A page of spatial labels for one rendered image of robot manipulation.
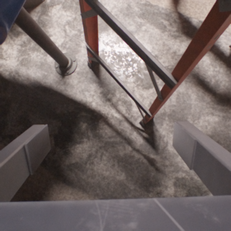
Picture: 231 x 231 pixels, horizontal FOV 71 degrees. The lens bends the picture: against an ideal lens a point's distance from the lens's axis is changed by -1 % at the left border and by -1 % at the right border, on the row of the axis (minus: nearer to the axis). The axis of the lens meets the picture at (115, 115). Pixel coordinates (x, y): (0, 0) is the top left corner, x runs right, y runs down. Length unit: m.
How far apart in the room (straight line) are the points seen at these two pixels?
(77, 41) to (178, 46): 0.59
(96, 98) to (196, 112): 0.56
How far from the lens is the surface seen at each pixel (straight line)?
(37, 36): 0.79
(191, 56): 0.37
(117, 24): 0.49
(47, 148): 0.17
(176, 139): 0.16
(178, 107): 0.95
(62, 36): 1.16
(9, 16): 0.48
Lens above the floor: 0.91
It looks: 81 degrees down
